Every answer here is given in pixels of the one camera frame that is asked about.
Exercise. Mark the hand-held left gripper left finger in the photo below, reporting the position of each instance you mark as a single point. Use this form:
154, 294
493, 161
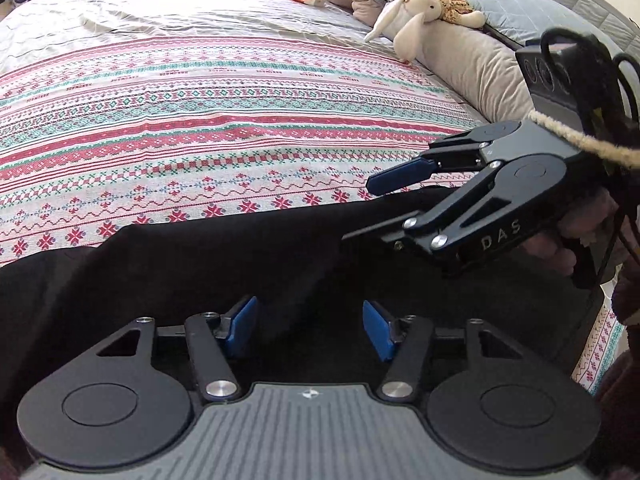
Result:
242, 325

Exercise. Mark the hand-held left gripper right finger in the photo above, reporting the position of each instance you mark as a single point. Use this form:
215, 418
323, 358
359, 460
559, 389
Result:
377, 330

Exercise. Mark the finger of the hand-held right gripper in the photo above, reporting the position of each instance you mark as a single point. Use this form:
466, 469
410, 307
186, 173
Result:
450, 210
395, 174

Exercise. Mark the black pants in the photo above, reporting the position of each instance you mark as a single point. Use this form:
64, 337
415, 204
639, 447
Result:
175, 270

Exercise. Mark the person's right hand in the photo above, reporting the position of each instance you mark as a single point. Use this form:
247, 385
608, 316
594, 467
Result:
590, 220

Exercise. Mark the long grey bolster pillow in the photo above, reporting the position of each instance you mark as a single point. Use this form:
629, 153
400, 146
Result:
475, 70

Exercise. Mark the white plush rabbit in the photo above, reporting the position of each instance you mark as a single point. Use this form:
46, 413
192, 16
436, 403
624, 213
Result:
415, 15

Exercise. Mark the light blue pillow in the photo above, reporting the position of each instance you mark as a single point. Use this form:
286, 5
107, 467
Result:
525, 15

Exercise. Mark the pinkish grey cushion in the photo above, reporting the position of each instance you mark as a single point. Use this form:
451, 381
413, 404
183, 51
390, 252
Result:
362, 5

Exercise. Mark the floral dressed rag doll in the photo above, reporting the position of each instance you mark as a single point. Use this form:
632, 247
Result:
457, 10

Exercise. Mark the patterned red green blanket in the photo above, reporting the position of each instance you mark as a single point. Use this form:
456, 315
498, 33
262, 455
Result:
200, 125

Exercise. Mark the grey checked bed sheet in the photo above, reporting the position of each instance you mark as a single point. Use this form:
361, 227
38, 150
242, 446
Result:
200, 10

